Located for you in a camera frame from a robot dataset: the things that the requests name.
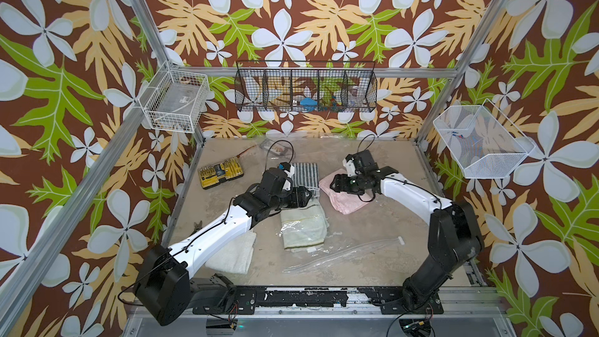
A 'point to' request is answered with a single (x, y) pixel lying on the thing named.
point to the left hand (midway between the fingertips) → (307, 192)
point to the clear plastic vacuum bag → (338, 246)
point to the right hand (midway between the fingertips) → (336, 185)
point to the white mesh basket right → (486, 144)
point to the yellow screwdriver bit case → (228, 169)
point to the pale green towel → (305, 226)
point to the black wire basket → (306, 86)
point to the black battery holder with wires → (278, 148)
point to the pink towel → (345, 202)
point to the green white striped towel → (306, 175)
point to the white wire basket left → (176, 99)
